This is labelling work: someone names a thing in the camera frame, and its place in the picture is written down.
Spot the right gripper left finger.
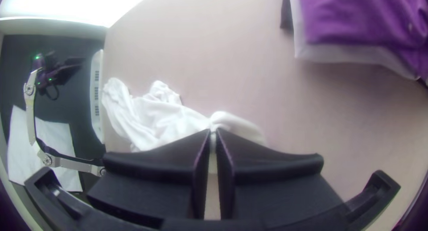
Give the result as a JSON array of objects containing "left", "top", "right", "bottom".
[{"left": 86, "top": 129, "right": 211, "bottom": 229}]

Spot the pile of folded clothes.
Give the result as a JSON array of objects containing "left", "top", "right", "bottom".
[{"left": 280, "top": 0, "right": 428, "bottom": 88}]

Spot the white t-shirt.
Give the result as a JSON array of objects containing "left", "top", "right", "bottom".
[{"left": 101, "top": 78, "right": 268, "bottom": 175}]

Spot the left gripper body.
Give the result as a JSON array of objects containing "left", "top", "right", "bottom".
[{"left": 50, "top": 56, "right": 85, "bottom": 86}]

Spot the black cable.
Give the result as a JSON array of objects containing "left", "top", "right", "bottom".
[{"left": 42, "top": 84, "right": 62, "bottom": 101}]

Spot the white laundry basket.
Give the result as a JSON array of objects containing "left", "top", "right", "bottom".
[{"left": 89, "top": 49, "right": 106, "bottom": 144}]

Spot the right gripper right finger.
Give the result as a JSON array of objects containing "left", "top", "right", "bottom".
[{"left": 215, "top": 128, "right": 347, "bottom": 229}]

